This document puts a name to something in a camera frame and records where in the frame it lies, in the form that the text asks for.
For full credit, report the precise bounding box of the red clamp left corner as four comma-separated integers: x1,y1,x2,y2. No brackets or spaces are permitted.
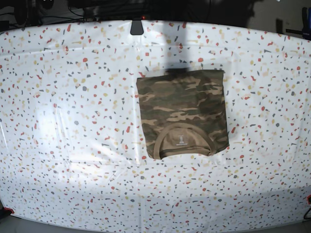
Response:
4,207,14,215

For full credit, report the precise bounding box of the terrazzo pattern table cloth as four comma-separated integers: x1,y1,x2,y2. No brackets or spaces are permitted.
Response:
0,20,311,233

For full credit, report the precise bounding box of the red clamp corner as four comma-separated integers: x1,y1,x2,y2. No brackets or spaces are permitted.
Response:
307,195,311,205
4,207,14,215

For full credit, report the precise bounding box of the blue tool at right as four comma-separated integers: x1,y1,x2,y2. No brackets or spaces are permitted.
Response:
286,7,311,39

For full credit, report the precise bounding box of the red clamp right corner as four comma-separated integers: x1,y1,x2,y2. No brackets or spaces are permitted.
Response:
307,195,311,205

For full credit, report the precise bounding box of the camouflage T-shirt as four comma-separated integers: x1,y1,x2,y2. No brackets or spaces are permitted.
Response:
136,70,229,160

